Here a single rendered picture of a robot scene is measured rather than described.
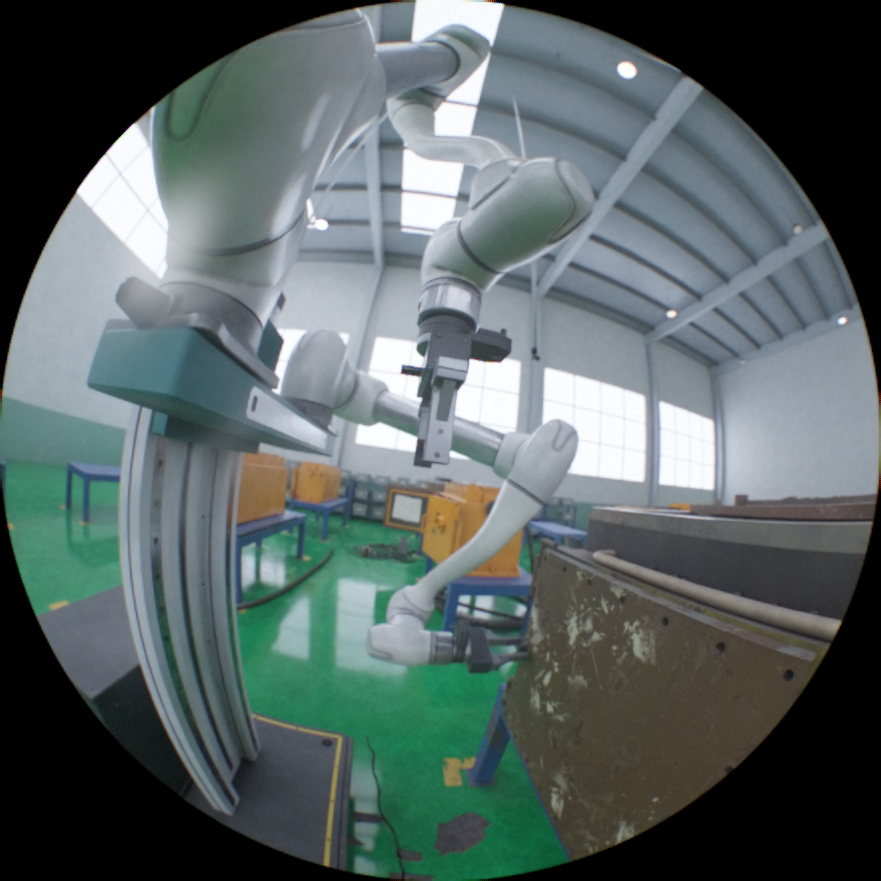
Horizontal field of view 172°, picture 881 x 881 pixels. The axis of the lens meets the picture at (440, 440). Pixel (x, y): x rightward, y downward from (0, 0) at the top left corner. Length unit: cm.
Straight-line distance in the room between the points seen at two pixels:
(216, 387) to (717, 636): 57
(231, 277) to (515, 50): 752
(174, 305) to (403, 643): 72
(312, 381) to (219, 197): 56
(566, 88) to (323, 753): 889
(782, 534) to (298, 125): 60
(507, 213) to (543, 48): 741
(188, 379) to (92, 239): 905
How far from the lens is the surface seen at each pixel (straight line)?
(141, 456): 51
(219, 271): 33
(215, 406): 30
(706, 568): 53
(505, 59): 769
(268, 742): 131
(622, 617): 52
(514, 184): 36
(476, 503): 244
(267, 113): 22
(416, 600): 82
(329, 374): 74
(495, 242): 38
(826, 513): 64
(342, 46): 23
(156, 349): 28
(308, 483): 569
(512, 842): 151
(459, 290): 41
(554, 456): 60
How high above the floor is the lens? 136
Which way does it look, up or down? 8 degrees up
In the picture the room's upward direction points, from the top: 8 degrees clockwise
